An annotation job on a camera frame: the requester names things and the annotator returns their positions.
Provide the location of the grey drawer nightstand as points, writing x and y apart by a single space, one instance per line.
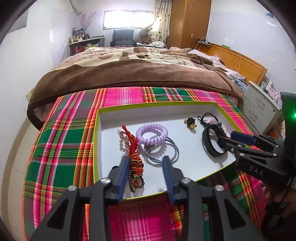
259 104

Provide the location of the yellow-green shallow cardboard box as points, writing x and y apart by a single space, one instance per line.
185 150

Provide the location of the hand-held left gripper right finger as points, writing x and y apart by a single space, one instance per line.
167 178

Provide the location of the wall socket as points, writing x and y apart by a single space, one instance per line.
30 93

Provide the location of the red patterned gift box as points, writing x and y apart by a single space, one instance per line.
280 126

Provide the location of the brown printed blanket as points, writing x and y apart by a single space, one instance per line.
115 74

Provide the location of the power strip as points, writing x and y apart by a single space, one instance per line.
203 42

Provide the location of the dry branches in vase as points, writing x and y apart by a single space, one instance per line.
86 23

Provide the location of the brown teddy bear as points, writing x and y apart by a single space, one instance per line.
146 36

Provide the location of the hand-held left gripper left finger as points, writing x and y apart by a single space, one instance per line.
122 178

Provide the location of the white bed sheet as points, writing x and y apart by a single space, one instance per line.
208 58

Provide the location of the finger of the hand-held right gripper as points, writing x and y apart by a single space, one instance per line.
227 142
241 137

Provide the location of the pink green plaid sheet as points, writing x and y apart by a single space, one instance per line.
64 143

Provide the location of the floral curtain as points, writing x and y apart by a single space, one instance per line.
163 20

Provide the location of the pink patterned packets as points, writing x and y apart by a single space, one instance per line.
272 90

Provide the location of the blue wall stickers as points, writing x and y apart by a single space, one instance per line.
270 19

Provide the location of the black wrist band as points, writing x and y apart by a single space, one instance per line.
205 139

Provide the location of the wooden wardrobe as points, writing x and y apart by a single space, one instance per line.
188 23

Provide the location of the blue crumpled clothing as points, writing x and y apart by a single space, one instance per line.
237 81

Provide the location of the cluttered low shelf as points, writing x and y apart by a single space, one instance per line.
84 47

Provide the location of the dark armchair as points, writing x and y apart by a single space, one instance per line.
122 38

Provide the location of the bright window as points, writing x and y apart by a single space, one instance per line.
128 19

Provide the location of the red knot amber bead charm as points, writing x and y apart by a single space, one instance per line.
135 162

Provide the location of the black and gold charm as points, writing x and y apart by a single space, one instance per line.
190 122

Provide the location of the person's right hand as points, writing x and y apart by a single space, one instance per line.
277 197

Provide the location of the white cloth pile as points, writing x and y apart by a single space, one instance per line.
155 44

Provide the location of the wooden headboard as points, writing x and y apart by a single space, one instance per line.
247 66

